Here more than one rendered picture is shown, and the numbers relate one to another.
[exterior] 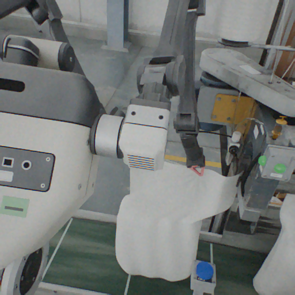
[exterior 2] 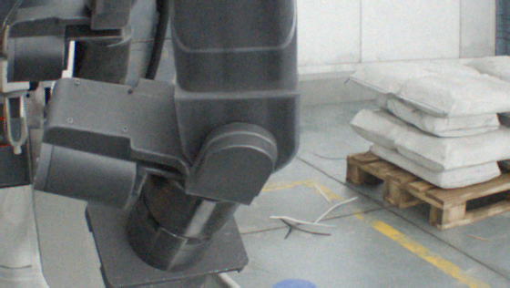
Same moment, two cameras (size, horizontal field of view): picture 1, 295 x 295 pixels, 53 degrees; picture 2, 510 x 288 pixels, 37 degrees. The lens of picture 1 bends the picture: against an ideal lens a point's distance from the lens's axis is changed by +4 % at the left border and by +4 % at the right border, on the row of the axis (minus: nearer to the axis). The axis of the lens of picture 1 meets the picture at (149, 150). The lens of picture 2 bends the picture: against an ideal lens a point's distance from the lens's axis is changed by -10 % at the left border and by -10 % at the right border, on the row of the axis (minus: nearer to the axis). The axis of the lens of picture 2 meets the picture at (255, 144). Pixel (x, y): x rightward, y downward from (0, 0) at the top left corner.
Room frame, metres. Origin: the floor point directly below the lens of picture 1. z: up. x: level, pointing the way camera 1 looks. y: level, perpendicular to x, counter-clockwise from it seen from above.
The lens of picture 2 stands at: (1.16, 0.57, 1.33)
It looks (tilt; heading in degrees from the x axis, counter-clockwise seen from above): 16 degrees down; 239
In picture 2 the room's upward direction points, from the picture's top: straight up
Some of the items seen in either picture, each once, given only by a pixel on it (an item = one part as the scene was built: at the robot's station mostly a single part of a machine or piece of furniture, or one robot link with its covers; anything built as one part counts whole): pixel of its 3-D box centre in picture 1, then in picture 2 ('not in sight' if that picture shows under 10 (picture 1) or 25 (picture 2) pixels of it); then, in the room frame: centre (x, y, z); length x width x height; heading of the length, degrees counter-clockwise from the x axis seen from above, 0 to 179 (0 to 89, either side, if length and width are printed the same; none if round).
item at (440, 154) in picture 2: not in sight; (466, 142); (-1.56, -1.96, 0.32); 0.66 x 0.43 x 0.15; 176
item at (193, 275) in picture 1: (203, 276); not in sight; (0.61, -0.23, 0.81); 0.08 x 0.08 x 0.06; 84
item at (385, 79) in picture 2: not in sight; (420, 77); (-1.59, -2.36, 0.56); 0.66 x 0.43 x 0.15; 171
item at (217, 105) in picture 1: (230, 106); not in sight; (1.13, -0.33, 1.23); 0.28 x 0.07 x 0.16; 84
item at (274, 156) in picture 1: (278, 162); not in sight; (0.69, -0.38, 1.28); 0.08 x 0.05 x 0.09; 84
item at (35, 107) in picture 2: (247, 170); (34, 128); (0.90, -0.39, 1.07); 0.03 x 0.01 x 0.13; 174
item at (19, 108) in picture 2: (230, 156); (15, 118); (0.95, -0.33, 1.11); 0.03 x 0.03 x 0.06
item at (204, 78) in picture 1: (212, 101); not in sight; (1.22, -0.27, 1.21); 0.15 x 0.15 x 0.25
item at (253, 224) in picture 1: (245, 217); not in sight; (0.75, -0.37, 0.98); 0.09 x 0.05 x 0.05; 174
